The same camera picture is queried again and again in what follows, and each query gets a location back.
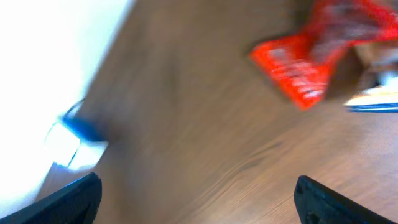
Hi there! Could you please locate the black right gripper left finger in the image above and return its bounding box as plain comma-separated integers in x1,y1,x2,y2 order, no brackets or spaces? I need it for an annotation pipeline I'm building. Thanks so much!
1,173,102,224

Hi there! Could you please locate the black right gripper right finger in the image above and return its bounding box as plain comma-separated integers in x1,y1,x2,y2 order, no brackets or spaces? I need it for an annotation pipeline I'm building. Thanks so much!
294,175,396,224

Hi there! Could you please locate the beige wet wipes pack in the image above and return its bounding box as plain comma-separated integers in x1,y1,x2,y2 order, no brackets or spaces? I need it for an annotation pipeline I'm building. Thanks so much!
344,40,397,113

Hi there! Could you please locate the red candy bag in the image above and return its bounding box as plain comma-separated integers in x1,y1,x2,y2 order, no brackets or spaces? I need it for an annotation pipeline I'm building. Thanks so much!
249,0,397,110

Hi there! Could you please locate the white barcode scanner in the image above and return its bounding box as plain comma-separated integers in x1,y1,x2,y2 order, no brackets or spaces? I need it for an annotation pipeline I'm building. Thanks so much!
44,99,109,172

